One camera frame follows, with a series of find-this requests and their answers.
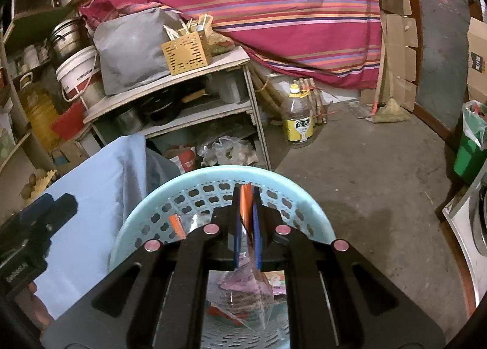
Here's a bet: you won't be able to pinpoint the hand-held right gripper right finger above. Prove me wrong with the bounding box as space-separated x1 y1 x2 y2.
252 186 446 349

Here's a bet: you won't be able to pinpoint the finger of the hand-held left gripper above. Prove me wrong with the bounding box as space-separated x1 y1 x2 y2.
23 194 58 220
45 194 79 230

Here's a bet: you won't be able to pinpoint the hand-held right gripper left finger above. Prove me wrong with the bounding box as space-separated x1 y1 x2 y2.
42 185 244 349

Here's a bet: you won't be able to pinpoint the orange wrapper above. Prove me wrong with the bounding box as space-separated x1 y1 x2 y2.
168 182 255 243

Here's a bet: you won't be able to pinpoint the clear purple snack bag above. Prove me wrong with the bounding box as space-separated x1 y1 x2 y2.
207 269 275 334

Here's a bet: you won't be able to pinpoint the light blue plastic basket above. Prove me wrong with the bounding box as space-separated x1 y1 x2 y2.
110 166 336 349

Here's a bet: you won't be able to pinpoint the person's left hand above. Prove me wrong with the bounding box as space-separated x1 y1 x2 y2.
17 282 54 329

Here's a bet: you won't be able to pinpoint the yellow egg tray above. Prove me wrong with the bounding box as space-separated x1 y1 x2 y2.
32 169 58 197

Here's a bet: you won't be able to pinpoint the blue tablecloth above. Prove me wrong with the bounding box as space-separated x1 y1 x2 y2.
23 135 181 319

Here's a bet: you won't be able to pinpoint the brown cardboard carton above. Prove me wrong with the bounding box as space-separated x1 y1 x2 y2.
49 139 90 167

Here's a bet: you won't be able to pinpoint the red woven basket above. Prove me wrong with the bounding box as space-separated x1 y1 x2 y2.
51 101 86 141

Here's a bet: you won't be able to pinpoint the crumpled clear plastic bags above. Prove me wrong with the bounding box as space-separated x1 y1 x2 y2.
198 136 259 167

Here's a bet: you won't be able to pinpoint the full cooking oil bottle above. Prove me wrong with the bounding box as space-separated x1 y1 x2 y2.
19 73 61 152

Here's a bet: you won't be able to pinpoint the red and white bag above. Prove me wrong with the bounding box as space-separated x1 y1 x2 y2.
167 146 196 175

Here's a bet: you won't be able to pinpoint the small metal pot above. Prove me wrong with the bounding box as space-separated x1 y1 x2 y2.
112 105 143 136

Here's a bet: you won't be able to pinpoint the empty oil bottle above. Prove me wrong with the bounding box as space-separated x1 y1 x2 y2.
281 83 316 149

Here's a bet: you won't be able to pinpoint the white plastic bucket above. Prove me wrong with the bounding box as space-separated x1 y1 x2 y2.
56 45 105 110

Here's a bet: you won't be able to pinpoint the black pan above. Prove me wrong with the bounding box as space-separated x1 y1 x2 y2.
139 86 208 127

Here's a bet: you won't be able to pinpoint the white plastic jar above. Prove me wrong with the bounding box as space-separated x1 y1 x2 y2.
23 46 40 70

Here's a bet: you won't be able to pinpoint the bundle of wooden sticks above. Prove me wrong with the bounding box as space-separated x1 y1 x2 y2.
293 78 331 126

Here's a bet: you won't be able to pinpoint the white container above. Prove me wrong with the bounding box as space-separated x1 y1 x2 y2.
219 71 248 104

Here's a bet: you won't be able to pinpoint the metal cooking pot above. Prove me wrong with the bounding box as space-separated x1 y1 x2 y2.
49 19 94 62

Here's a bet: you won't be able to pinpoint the tall wooden shelf unit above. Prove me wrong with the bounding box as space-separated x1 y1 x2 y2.
0 0 96 182

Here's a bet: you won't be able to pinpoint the low wooden shelf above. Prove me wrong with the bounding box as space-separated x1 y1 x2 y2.
83 46 272 171

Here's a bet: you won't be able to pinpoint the straw broom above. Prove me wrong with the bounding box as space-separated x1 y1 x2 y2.
365 44 412 123

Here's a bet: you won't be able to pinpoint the yellow utensil holder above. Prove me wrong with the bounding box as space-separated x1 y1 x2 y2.
161 31 212 76

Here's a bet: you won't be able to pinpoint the bunch of chopsticks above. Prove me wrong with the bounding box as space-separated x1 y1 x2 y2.
163 14 214 39

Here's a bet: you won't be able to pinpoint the toaster oven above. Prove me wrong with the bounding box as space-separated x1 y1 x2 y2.
11 0 61 26

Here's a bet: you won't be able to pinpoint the green bin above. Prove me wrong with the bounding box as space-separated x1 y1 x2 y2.
454 100 487 184

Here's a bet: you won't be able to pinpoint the red striped cloth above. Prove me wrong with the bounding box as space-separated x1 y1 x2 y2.
60 0 383 91

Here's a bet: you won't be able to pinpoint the stack of cardboard sheets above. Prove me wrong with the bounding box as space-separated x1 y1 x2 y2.
359 0 419 111

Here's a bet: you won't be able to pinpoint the tall cardboard box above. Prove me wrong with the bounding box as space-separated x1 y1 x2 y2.
466 17 487 104

